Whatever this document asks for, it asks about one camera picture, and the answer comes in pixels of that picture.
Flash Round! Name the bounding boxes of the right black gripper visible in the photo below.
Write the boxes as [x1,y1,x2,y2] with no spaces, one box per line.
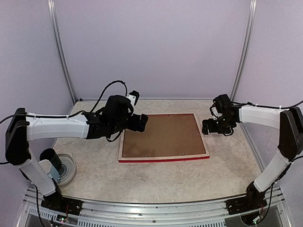
[202,114,234,134]

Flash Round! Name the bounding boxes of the brown backing board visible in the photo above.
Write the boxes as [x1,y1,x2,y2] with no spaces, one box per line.
[121,114,207,158]

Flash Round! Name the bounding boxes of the red wooden picture frame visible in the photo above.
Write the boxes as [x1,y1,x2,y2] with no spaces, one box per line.
[118,113,211,164]

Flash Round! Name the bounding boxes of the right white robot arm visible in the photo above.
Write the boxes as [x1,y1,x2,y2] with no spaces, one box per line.
[202,94,303,193]

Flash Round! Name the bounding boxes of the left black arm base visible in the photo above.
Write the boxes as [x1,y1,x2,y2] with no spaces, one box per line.
[41,192,83,216]

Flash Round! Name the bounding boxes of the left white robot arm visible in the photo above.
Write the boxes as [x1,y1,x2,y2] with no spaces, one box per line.
[5,95,148,210]

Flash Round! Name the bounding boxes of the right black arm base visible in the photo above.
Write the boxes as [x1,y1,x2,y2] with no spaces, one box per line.
[225,183,267,215]

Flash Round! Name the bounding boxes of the clear tape roll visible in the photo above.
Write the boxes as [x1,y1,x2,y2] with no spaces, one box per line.
[58,153,77,188]

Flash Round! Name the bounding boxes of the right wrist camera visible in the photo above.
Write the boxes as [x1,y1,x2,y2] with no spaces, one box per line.
[209,104,220,120]

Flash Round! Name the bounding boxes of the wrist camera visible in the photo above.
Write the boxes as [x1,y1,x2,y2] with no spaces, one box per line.
[126,90,140,106]
[209,104,220,120]

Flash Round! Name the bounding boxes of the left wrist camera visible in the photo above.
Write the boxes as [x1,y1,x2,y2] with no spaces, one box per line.
[126,90,140,106]

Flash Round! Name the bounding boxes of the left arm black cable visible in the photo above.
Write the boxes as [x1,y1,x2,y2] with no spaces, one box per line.
[0,80,128,227]

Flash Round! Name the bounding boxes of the front aluminium rail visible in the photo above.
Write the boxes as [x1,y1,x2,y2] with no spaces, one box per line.
[15,188,293,227]

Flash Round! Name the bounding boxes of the right aluminium post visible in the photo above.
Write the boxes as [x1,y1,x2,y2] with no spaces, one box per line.
[230,0,257,101]

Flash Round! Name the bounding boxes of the aluminium post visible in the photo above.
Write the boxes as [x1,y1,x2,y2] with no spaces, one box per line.
[47,0,77,104]
[230,0,257,101]

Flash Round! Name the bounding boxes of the left aluminium post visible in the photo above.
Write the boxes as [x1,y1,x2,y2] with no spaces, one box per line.
[47,0,77,104]

